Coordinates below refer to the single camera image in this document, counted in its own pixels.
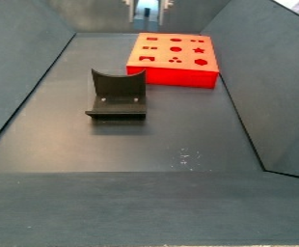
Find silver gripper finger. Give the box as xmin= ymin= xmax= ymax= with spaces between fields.
xmin=159 ymin=0 xmax=173 ymax=25
xmin=121 ymin=0 xmax=135 ymax=23

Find blue slotted double-square block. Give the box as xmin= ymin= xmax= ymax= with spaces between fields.
xmin=132 ymin=0 xmax=160 ymax=32

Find red shape-sorting board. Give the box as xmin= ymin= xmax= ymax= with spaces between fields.
xmin=127 ymin=33 xmax=219 ymax=89

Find black curved holder stand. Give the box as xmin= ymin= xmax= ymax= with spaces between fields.
xmin=85 ymin=70 xmax=147 ymax=118

